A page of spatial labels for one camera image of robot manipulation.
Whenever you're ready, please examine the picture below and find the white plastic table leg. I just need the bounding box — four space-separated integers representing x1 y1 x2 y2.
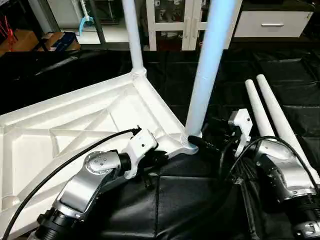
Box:
244 79 276 140
181 0 238 148
121 0 147 76
256 74 320 185

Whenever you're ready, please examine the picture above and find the white plastic table top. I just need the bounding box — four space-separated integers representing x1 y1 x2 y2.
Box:
0 67 200 239

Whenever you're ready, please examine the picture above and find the black work mat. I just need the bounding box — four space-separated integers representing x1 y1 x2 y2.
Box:
0 47 320 240

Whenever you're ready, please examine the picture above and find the white drawer cabinet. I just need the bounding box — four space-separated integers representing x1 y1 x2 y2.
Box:
234 10 314 39
145 0 244 52

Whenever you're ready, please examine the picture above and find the small blue box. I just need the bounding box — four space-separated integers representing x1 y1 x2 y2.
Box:
46 32 81 53

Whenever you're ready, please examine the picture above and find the light blue hanger hook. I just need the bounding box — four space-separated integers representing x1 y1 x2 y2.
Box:
78 0 96 37

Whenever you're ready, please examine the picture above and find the cardboard box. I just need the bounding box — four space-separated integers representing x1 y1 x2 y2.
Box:
0 29 38 55

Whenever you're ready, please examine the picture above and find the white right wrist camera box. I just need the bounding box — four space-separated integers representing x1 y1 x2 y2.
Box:
228 108 253 159

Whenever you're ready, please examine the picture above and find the red cable bundle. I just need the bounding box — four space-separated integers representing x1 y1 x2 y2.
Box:
0 15 16 42

